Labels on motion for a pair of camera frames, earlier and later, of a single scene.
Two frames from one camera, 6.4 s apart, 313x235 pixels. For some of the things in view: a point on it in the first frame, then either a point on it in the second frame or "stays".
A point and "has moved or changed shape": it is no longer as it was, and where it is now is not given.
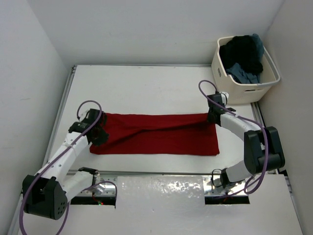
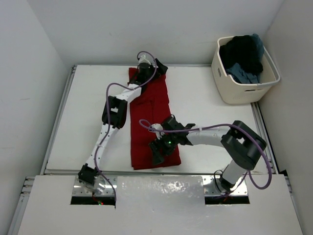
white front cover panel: (174, 205) stays
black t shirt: (240, 49) stays
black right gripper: (211, 116) to (161, 146)
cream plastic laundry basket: (243, 93) stays
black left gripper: (99, 135) to (151, 71)
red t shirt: (159, 134) has moved or changed shape
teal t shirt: (243, 76) stays
